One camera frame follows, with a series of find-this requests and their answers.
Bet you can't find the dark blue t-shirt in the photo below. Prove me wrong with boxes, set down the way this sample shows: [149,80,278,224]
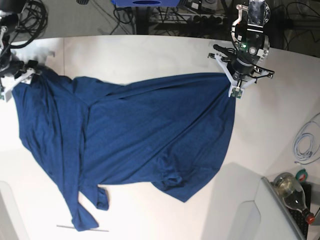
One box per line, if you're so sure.
[12,69,236,229]

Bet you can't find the black table leg post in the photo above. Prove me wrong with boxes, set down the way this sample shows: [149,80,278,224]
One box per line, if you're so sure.
[135,6,150,35]

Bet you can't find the black coiled floor cables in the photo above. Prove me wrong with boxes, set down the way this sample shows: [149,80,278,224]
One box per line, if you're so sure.
[14,0,49,42]

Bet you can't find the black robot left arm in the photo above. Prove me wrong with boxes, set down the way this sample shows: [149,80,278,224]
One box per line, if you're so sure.
[208,0,275,99]

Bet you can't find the light blue coiled cable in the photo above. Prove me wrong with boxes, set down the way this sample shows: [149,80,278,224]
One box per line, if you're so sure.
[292,118,320,165]

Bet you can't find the green tape roll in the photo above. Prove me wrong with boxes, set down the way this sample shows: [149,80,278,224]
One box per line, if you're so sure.
[295,168,308,183]

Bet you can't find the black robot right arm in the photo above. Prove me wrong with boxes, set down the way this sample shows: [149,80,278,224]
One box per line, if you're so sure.
[0,0,40,102]

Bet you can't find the black power strip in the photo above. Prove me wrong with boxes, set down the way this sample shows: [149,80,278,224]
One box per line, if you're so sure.
[191,15,230,26]

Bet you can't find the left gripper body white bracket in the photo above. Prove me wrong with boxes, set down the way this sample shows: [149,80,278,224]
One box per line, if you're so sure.
[208,44,275,99]

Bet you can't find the clear glass bottle red cap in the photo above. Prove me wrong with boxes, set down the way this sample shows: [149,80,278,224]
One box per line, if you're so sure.
[273,172,316,225]

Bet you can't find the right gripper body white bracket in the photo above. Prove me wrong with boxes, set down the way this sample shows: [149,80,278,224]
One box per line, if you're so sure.
[0,60,41,102]

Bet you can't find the blue plastic crate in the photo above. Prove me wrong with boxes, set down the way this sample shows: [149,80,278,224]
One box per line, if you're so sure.
[111,0,180,7]

